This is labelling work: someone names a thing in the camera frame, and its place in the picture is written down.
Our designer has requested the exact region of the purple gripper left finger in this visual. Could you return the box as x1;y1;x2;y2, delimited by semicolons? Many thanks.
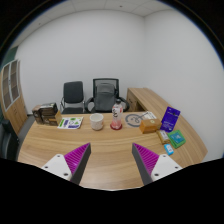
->
42;143;91;185

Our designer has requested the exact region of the red round coaster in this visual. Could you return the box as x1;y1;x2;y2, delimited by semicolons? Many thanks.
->
110;123;122;130

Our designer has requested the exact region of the black brown boxes stack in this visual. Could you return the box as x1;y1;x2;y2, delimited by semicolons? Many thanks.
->
32;103;62;126

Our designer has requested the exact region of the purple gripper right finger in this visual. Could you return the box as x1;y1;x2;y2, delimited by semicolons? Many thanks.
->
132;143;182;185

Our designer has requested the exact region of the small blue box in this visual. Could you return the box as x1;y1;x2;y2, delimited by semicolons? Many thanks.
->
164;144;174;155

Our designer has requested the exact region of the grey mesh office chair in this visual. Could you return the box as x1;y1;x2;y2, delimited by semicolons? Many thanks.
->
85;78;130;113

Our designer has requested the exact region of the dark armchair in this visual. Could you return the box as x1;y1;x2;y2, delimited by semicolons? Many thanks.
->
0;120;19;161

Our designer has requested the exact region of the brown cardboard tissue box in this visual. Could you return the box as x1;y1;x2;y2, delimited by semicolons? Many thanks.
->
139;119;161;134

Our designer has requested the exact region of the black office chair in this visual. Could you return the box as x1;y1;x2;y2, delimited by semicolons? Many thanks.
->
60;81;84;114

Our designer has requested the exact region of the wooden glass-door cabinet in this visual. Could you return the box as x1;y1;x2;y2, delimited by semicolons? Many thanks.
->
0;60;27;132

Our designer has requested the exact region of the clear plastic water bottle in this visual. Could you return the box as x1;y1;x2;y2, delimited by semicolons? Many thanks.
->
111;99;123;126

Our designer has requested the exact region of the green box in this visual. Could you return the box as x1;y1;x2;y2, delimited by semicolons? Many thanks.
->
168;130;186;149

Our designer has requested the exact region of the small yellow packet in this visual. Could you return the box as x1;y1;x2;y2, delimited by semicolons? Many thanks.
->
157;130;170;144

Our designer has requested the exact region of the white ceramic mug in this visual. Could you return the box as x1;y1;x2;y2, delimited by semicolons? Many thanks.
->
90;113;104;131

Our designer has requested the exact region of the purple standing card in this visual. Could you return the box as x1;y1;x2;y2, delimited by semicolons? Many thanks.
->
161;107;180;132

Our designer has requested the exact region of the white green leaflet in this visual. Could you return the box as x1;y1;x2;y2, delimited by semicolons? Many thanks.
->
58;117;83;129

